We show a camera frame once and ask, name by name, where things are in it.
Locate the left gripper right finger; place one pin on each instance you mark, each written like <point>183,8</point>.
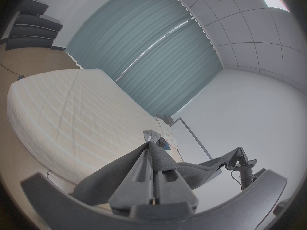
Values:
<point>183,192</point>

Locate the white printed pillow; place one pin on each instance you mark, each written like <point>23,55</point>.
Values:
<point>165,130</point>

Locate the black patterned garment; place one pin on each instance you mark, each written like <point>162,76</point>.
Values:
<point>161,142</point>

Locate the grey bedside table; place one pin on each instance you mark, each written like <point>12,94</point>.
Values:
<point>166,117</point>

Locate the bed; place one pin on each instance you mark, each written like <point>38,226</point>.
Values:
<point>72,116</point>

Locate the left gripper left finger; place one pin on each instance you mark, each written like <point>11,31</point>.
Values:
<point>124,193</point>

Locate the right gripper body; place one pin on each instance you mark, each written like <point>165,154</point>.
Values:
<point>247,176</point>

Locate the black long-sleeved top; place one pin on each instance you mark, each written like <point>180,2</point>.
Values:
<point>165,157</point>

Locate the grey garment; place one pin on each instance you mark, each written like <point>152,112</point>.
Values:
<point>153,135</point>

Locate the black chest of drawers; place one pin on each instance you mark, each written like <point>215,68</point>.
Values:
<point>31,27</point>

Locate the dark blue garment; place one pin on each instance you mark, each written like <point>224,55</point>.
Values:
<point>167,147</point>

